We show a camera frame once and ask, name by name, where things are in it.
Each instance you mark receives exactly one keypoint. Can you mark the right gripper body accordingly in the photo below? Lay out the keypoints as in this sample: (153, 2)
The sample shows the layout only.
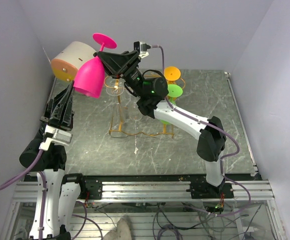
(135, 60)

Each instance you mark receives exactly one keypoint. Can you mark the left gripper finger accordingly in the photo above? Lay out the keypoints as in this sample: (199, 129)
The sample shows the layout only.
(53, 107)
(66, 104)

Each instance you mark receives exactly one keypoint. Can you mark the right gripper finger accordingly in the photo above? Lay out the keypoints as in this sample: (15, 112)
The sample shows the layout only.
(118, 69)
(108, 57)

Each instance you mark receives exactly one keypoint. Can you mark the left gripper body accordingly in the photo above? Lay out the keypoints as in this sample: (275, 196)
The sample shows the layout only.
(56, 123)

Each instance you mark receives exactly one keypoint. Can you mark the clear wine glass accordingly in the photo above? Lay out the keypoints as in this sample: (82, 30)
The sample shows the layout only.
(116, 89)
(132, 112)

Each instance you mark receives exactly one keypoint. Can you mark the pink plastic goblet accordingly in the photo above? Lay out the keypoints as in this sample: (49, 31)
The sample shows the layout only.
(90, 78)

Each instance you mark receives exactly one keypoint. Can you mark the orange plastic goblet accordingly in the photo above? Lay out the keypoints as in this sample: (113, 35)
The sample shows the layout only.
(172, 74)

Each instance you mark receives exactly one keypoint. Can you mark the green plastic goblet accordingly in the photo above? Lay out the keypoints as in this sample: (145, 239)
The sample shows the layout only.
(174, 91)

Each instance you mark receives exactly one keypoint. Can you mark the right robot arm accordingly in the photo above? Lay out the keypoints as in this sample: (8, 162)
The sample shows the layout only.
(152, 95)

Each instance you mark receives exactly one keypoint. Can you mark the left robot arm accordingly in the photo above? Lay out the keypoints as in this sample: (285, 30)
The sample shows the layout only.
(46, 156)

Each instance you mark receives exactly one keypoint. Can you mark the cream cylindrical box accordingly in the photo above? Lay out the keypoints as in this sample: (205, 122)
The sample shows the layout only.
(67, 63)

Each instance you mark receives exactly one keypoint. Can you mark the white cloth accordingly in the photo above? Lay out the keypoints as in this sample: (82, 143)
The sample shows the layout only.
(121, 232)

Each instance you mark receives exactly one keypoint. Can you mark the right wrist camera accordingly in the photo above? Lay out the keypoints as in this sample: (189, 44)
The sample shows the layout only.
(142, 48)

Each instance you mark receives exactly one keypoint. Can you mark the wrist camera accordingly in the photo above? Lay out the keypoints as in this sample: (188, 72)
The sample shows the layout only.
(142, 48)
(56, 136)

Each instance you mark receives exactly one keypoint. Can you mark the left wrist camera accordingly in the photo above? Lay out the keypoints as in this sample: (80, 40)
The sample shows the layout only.
(56, 136)

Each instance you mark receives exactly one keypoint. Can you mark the gold wire glass rack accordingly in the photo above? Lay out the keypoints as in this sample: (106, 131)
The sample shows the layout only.
(126, 120)

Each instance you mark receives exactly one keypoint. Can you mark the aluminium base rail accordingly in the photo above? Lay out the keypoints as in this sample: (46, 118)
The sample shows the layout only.
(178, 191)

